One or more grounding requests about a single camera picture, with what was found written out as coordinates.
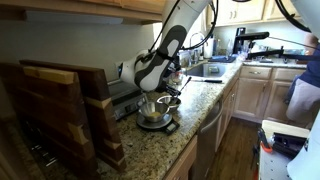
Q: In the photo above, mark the yellow grain pile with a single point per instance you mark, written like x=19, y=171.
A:
x=155, y=114

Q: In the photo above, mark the dark wooden cutting board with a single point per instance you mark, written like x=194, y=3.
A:
x=103, y=130

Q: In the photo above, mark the shallow steel bowl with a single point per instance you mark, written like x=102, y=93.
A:
x=174, y=101

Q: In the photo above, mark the metal spoon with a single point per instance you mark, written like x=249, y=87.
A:
x=185, y=84

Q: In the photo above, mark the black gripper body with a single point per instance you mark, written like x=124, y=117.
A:
x=165, y=85

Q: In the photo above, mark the wooden upper cabinet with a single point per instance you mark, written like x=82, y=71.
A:
x=100, y=6

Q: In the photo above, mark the steel kitchen sink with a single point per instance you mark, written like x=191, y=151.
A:
x=200, y=70

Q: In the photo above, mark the white perforated robot table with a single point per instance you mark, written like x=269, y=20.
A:
x=273, y=166

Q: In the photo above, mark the clear glass cup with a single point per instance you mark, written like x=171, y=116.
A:
x=176, y=78

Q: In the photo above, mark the green dish sponge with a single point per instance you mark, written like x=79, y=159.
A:
x=214, y=69

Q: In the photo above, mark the stainless steel panini grill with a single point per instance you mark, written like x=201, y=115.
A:
x=128, y=103

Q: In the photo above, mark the light wood wall cabinets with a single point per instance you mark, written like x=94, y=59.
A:
x=246, y=10

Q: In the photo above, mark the blue dish cloth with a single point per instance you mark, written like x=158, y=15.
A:
x=223, y=59

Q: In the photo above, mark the light wood base cabinets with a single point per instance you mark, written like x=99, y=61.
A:
x=253, y=96

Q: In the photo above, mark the person in blue shirt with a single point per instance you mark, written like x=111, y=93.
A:
x=313, y=70

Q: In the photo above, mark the narrow light wood cabinet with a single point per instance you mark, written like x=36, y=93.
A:
x=228, y=106

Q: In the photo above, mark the wooden drawer cabinet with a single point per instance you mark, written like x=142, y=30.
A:
x=183, y=163

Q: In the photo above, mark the black kitchen scale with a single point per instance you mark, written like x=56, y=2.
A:
x=171, y=126

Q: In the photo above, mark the stainless steel dishwasher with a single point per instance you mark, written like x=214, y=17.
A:
x=206, y=140

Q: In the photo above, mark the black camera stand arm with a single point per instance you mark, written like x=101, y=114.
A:
x=239, y=41

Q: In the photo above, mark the black tool case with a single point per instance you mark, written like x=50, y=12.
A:
x=286, y=143

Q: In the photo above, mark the deep steel mixing bowl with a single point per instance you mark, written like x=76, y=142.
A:
x=148, y=110

